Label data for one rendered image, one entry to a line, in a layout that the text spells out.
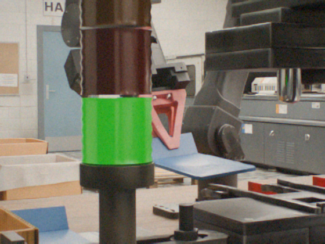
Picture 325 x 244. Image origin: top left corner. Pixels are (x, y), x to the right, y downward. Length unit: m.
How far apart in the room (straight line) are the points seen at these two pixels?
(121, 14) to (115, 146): 0.07
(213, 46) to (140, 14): 0.26
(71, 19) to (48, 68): 10.79
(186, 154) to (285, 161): 7.68
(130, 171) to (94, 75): 0.05
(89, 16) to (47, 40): 11.34
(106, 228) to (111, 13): 0.11
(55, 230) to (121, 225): 0.45
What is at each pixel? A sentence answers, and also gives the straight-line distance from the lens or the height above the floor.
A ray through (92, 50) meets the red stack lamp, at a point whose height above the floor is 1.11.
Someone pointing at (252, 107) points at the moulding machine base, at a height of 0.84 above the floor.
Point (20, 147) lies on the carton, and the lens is 4.66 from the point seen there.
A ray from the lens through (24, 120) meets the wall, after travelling 11.59.
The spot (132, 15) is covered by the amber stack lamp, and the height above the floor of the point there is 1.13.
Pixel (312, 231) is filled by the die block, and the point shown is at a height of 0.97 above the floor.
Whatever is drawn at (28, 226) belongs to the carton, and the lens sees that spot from 0.60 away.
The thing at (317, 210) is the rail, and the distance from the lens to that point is 0.57.
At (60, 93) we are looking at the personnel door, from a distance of 11.70.
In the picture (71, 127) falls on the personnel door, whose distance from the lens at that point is 11.78.
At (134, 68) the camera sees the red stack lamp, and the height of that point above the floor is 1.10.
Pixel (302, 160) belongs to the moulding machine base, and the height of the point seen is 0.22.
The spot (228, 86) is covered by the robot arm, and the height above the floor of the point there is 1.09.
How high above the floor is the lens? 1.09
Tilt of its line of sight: 3 degrees down
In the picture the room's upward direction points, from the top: straight up
